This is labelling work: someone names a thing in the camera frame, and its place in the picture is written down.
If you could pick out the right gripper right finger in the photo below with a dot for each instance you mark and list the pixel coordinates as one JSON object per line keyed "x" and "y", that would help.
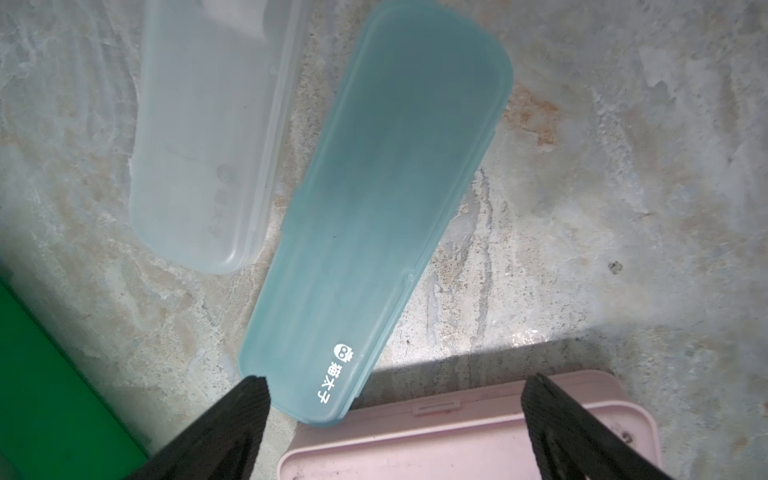
{"x": 568, "y": 442}

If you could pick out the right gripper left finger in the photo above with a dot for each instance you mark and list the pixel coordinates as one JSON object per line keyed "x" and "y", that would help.
{"x": 223, "y": 443}

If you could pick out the opaque pink pencil case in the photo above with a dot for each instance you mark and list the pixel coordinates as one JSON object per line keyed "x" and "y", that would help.
{"x": 471, "y": 434}

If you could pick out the green storage tray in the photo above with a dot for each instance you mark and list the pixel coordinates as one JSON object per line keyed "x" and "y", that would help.
{"x": 53, "y": 425}

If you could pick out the teal smooth pencil case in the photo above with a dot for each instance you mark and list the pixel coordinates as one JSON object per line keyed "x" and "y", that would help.
{"x": 417, "y": 111}

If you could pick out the clear pencil case with label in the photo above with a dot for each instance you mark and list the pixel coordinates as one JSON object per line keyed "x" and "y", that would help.
{"x": 217, "y": 83}

